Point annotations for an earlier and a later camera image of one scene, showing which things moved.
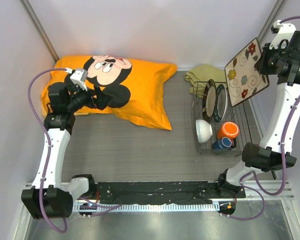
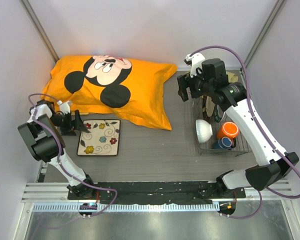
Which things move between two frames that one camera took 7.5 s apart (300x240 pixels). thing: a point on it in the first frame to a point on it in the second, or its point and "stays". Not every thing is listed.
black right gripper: [261, 65] to [184, 82]
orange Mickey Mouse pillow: [135, 86] stays
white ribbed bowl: [204, 130] stays
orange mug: [229, 129] stays
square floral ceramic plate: [243, 79] to [103, 140]
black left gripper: [102, 99] to [68, 130]
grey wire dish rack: [221, 127] stays
